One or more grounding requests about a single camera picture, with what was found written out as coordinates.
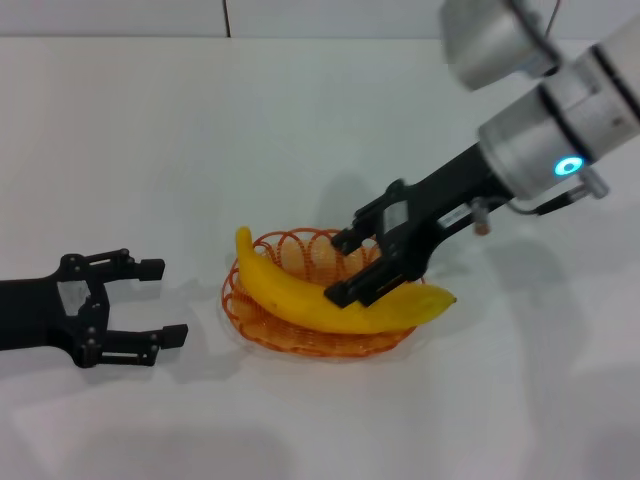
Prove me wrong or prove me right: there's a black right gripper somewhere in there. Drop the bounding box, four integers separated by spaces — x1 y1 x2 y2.
324 141 507 309

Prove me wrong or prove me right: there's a right gripper cable with plug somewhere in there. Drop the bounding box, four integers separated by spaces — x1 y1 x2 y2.
471 171 612 237

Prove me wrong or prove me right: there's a yellow banana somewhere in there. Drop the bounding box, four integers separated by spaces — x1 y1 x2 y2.
234 225 458 336

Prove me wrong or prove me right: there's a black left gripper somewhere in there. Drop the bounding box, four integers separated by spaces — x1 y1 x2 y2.
0 247 190 369

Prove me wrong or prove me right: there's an orange wire basket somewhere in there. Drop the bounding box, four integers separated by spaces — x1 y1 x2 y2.
219 227 427 359

